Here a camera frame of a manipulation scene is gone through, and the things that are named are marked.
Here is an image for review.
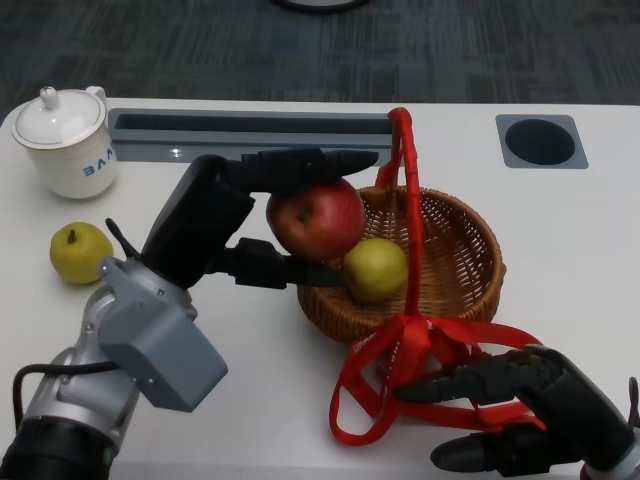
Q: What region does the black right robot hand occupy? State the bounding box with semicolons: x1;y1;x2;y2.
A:
394;344;636;476

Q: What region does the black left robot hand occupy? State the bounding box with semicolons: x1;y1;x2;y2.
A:
141;148;380;291

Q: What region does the red apple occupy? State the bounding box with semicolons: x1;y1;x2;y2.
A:
265;177;366;261

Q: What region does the red ribbon strap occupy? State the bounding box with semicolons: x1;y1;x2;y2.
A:
328;313;549;446

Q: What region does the brown wicker basket red handle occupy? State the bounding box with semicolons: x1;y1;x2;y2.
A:
296;107;506;344

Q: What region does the gray table slot tray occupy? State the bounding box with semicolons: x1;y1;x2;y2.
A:
108;108;401;164

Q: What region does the green pear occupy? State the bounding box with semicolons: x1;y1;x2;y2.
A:
343;238;408;304
49;221;115;285

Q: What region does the white ceramic mug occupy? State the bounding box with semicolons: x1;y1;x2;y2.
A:
27;85;120;200

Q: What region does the white mug lid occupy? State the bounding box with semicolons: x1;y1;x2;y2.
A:
11;85;109;150

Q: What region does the round black white base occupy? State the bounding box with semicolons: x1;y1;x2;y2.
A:
269;0;371;15

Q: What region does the gray table cup holder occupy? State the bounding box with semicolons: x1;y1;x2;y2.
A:
495;114;590;170

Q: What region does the gray left wrist camera mount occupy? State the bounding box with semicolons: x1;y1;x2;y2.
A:
97;257;230;413

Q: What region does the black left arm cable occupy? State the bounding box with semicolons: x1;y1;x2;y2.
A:
12;218;144;431

